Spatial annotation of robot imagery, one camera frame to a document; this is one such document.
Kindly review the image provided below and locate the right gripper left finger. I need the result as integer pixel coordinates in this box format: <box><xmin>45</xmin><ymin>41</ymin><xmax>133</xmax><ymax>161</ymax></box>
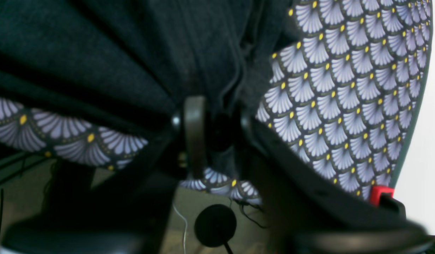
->
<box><xmin>171</xmin><ymin>96</ymin><xmax>208</xmax><ymax>180</ymax></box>

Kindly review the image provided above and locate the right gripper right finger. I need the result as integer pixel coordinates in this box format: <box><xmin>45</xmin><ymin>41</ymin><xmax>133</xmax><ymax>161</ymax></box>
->
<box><xmin>239</xmin><ymin>109</ymin><xmax>253</xmax><ymax>141</ymax></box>

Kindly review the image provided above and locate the dark grey T-shirt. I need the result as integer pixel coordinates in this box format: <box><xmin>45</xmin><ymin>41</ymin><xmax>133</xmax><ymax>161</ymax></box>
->
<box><xmin>0</xmin><ymin>0</ymin><xmax>303</xmax><ymax>180</ymax></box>

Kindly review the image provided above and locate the round black floor object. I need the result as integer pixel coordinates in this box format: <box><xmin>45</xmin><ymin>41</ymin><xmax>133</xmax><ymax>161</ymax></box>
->
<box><xmin>194</xmin><ymin>204</ymin><xmax>237</xmax><ymax>248</ymax></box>

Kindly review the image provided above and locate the fan-patterned table cloth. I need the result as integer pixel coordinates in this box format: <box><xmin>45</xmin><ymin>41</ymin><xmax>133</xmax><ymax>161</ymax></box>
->
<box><xmin>0</xmin><ymin>0</ymin><xmax>433</xmax><ymax>204</ymax></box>

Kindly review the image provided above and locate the red table edge clamp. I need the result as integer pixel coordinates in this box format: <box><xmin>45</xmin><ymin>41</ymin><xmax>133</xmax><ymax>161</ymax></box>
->
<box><xmin>368</xmin><ymin>185</ymin><xmax>395</xmax><ymax>206</ymax></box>

